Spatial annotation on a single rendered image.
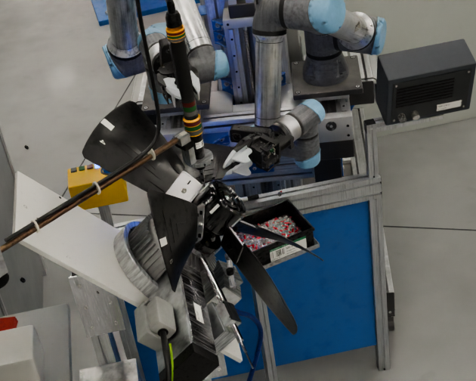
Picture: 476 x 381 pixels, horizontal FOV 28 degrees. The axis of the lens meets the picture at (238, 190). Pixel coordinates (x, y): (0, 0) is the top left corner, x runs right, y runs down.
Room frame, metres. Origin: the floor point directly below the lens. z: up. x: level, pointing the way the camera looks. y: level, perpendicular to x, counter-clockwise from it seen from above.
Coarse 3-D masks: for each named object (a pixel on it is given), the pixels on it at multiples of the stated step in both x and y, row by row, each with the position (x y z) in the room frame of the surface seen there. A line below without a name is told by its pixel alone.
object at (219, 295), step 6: (204, 258) 1.78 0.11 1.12; (204, 264) 1.76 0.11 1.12; (210, 270) 1.74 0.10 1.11; (210, 276) 1.72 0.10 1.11; (210, 282) 1.70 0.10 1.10; (216, 282) 1.70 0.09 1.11; (216, 288) 1.68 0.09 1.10; (216, 294) 1.66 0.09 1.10; (222, 294) 1.66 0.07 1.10; (234, 324) 1.57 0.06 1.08; (234, 330) 1.56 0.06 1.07; (240, 336) 1.54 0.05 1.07; (240, 342) 1.53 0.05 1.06; (246, 354) 1.50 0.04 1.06; (252, 366) 1.47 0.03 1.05
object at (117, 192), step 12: (96, 168) 2.31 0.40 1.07; (72, 180) 2.27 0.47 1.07; (84, 180) 2.26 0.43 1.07; (96, 180) 2.25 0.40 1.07; (120, 180) 2.25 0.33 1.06; (72, 192) 2.24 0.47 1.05; (108, 192) 2.25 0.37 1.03; (120, 192) 2.25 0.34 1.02; (84, 204) 2.24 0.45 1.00; (96, 204) 2.24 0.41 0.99; (108, 204) 2.25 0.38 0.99
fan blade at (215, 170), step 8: (208, 144) 2.20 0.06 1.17; (216, 144) 2.20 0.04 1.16; (176, 152) 2.16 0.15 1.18; (216, 152) 2.15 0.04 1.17; (224, 152) 2.15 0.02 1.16; (216, 160) 2.09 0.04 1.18; (224, 160) 2.09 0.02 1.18; (184, 168) 2.08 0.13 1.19; (192, 168) 2.07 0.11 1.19; (208, 168) 2.05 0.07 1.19; (216, 168) 2.05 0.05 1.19; (192, 176) 2.03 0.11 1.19; (208, 176) 2.01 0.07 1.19; (216, 176) 2.00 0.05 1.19
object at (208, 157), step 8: (176, 136) 1.92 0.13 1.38; (184, 136) 1.92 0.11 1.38; (176, 144) 1.93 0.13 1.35; (184, 144) 1.91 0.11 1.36; (192, 144) 1.92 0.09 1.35; (184, 152) 1.93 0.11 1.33; (192, 152) 1.93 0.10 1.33; (208, 152) 1.96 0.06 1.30; (184, 160) 1.94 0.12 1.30; (192, 160) 1.92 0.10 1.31; (200, 160) 1.93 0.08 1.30; (208, 160) 1.93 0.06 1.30
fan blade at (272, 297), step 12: (252, 252) 1.71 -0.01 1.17; (240, 264) 1.77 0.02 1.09; (252, 264) 1.72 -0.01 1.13; (252, 276) 1.73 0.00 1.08; (264, 276) 1.67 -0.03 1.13; (264, 288) 1.69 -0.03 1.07; (276, 288) 1.59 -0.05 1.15; (264, 300) 1.70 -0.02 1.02; (276, 300) 1.65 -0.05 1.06; (276, 312) 1.67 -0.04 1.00; (288, 312) 1.59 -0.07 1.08; (288, 324) 1.64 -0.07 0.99
